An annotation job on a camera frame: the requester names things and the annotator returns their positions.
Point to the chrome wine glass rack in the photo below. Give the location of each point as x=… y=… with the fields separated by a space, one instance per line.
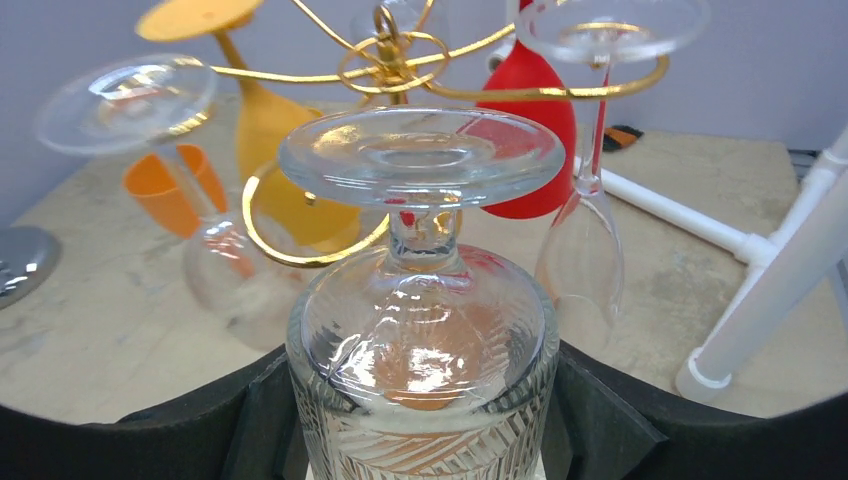
x=29 y=255

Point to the gold rack with wooden base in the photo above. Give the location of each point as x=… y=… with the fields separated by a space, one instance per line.
x=403 y=61

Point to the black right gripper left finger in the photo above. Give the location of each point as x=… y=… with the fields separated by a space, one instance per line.
x=241 y=426

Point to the clear tall flute glass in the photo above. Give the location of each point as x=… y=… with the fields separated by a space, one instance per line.
x=581 y=260

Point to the red plastic wine glass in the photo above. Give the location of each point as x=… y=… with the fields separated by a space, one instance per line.
x=524 y=69

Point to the clear short glass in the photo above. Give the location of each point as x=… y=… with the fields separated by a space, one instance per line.
x=421 y=358
x=408 y=15

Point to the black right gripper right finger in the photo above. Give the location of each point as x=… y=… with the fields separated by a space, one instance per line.
x=605 y=424

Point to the orange plastic goblet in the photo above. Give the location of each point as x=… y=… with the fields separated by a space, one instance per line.
x=148 y=183

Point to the small black orange object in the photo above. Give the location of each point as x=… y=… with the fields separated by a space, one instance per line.
x=618 y=137

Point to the yellow plastic goblet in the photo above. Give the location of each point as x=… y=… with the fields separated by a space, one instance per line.
x=265 y=118

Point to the white pvc pipe frame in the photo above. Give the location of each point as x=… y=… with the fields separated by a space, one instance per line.
x=781 y=268

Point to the clear wine glass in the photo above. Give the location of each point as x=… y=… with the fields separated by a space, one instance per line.
x=150 y=103

